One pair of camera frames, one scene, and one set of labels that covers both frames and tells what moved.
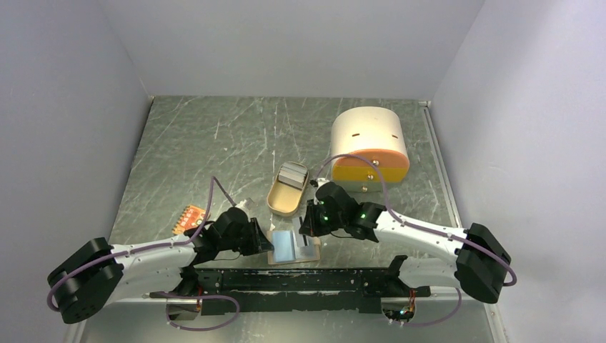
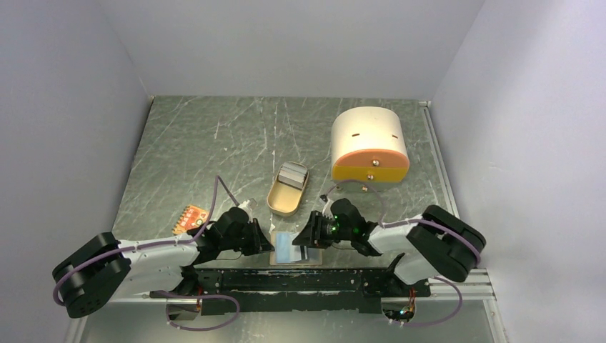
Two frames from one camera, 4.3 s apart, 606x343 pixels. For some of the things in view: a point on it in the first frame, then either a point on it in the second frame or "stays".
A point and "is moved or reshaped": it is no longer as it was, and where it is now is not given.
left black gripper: x=258 y=239 stays
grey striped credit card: x=300 y=238 is moved or reshaped
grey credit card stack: x=294 y=174 stays
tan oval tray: x=284 y=199 stays
